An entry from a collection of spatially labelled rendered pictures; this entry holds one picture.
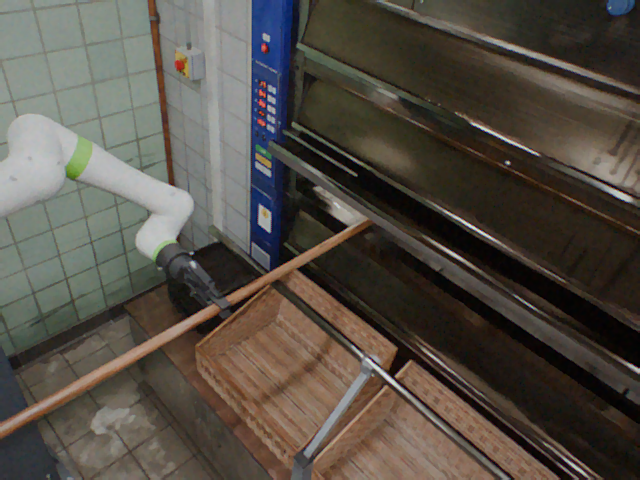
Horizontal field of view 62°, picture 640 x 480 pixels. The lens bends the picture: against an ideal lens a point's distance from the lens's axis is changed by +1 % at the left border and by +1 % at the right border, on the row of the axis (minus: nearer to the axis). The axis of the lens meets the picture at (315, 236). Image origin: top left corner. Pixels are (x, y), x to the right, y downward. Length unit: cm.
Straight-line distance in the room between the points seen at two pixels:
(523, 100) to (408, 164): 38
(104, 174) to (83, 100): 91
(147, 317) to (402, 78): 144
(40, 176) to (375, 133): 89
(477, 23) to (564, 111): 28
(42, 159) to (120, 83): 117
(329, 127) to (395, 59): 34
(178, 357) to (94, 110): 108
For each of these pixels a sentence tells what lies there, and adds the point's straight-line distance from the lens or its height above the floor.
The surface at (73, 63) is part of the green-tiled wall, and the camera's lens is 235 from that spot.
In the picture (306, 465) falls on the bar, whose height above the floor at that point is 95.
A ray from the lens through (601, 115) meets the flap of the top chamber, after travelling 126.
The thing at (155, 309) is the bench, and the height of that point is 58.
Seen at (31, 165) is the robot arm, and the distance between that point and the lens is 133.
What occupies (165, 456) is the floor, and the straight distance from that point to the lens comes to 261.
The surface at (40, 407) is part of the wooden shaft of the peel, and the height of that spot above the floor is 120.
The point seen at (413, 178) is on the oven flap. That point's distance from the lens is 152.
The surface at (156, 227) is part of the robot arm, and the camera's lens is 165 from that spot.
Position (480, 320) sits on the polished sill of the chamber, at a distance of 162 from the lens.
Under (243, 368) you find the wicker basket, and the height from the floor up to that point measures 59.
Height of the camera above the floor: 228
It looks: 39 degrees down
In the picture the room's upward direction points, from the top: 6 degrees clockwise
